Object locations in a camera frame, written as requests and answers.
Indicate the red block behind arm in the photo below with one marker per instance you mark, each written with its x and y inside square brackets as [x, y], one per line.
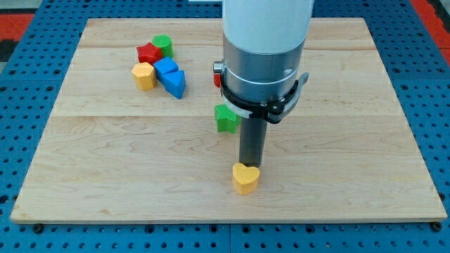
[217, 80]

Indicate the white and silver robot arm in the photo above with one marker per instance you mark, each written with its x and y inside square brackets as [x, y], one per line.
[263, 42]

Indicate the green star block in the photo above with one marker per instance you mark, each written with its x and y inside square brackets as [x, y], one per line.
[226, 119]

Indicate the yellow heart block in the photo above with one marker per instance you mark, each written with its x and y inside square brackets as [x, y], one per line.
[245, 179]

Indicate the blue triangle block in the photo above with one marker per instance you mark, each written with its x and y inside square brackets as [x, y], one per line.
[175, 83]

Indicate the red star block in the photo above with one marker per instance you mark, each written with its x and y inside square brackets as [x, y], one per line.
[149, 53]

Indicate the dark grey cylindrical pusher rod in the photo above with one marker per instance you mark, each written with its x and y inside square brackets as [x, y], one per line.
[252, 138]

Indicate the blue cube block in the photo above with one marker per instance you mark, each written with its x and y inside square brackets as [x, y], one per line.
[165, 66]

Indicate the yellow hexagon block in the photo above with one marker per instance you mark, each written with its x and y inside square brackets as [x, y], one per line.
[144, 76]

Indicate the green cylinder block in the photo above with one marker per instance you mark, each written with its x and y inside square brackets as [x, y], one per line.
[164, 42]

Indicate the light wooden board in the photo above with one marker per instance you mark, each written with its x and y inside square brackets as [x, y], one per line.
[114, 154]

